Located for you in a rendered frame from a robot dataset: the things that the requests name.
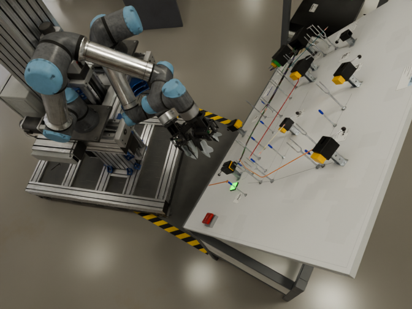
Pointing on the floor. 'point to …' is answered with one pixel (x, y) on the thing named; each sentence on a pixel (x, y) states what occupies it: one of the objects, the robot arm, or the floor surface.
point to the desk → (157, 13)
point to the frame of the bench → (248, 264)
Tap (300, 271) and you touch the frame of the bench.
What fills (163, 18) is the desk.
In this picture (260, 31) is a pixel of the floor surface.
